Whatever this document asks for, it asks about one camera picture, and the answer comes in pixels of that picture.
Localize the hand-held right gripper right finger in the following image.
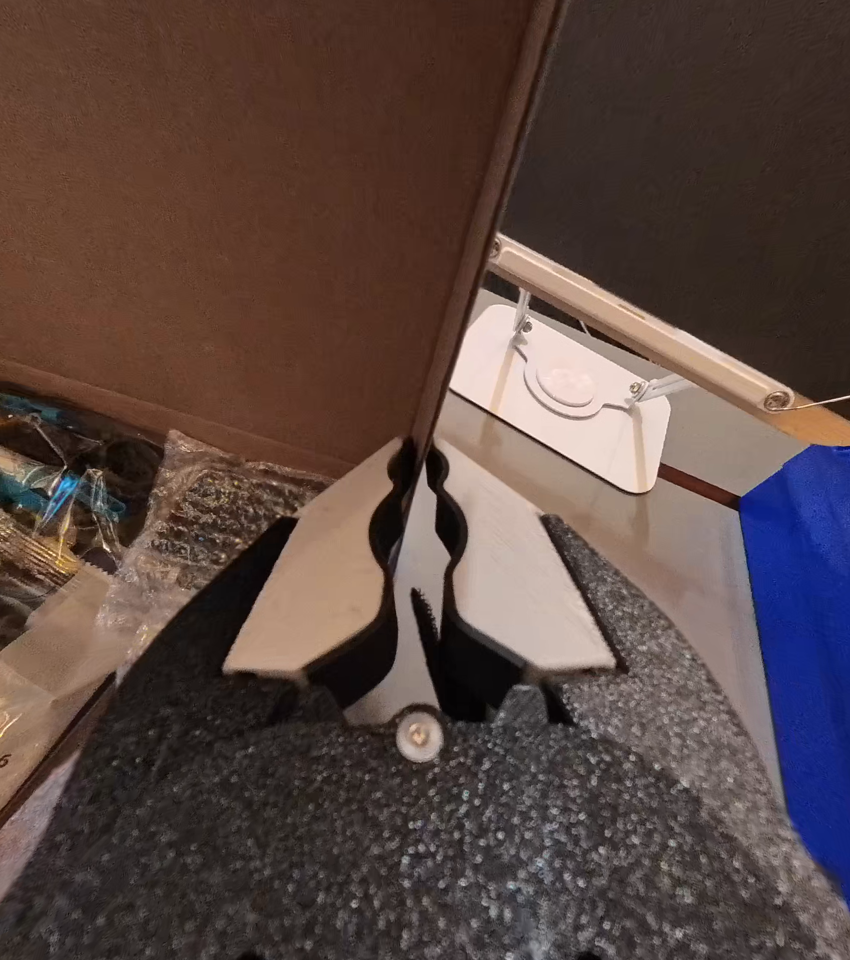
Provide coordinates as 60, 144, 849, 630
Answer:
425, 441, 618, 723

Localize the blue plastic bin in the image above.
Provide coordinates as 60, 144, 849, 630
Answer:
740, 441, 850, 939

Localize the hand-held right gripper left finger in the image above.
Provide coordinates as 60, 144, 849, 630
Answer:
221, 437, 406, 712

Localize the clear bag of blue parts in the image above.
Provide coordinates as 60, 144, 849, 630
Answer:
0, 378, 171, 601

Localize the clear labelled parts bag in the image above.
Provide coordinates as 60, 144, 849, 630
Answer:
0, 577, 122, 826

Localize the clear bubble wrap bag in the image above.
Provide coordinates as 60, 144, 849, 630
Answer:
95, 429, 336, 665

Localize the blue robot kit box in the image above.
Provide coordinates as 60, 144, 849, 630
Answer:
0, 0, 570, 894

